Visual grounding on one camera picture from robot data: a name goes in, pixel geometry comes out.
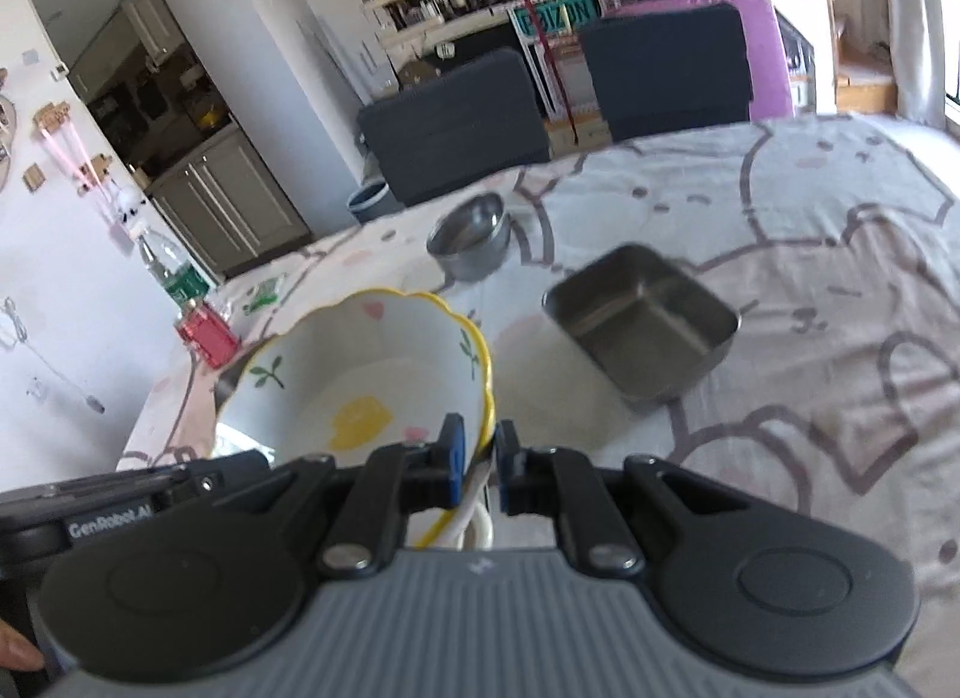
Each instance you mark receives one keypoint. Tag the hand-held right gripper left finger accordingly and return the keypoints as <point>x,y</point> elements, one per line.
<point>452,458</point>

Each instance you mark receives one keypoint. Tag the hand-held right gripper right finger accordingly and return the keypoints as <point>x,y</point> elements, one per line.
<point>506,465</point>

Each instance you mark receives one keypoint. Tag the white floral bowl yellow rim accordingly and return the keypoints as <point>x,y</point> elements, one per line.
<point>337,368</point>

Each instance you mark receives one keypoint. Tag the stainless steel rectangular container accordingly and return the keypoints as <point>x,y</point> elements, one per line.
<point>637,323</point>

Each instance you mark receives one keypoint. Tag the round stainless steel bowl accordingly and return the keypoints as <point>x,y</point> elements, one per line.
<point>469,248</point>

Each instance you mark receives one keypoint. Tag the person's left hand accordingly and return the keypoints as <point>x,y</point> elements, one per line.
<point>19,647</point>

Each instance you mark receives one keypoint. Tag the red drink can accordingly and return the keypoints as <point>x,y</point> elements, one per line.
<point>210,338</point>

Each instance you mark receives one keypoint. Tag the green snack packet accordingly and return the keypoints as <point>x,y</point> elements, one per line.
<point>262,297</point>

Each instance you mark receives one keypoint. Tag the dark round trash bin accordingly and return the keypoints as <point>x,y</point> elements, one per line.
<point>371,203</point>

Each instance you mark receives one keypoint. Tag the clear plastic water bottle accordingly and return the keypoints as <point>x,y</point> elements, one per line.
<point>169,263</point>

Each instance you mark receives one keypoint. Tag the white plush toy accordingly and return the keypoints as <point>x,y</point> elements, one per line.
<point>127,203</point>

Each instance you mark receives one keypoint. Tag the dark grey chair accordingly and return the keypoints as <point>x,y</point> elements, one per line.
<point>660,68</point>
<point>450,128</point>

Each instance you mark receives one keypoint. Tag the grey kitchen cabinet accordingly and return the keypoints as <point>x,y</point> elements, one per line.
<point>225,203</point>

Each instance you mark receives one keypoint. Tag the black letter board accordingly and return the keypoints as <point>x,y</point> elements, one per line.
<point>480,45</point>

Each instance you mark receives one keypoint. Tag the teal sign plate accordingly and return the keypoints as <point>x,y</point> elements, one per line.
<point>570,11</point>

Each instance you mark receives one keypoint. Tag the purple cushion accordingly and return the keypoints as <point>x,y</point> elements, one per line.
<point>769,53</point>

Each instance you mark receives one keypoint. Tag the white staircase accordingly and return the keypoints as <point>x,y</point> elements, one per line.
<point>814,38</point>

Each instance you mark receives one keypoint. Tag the beige curtain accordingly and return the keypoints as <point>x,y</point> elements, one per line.
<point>911,30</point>

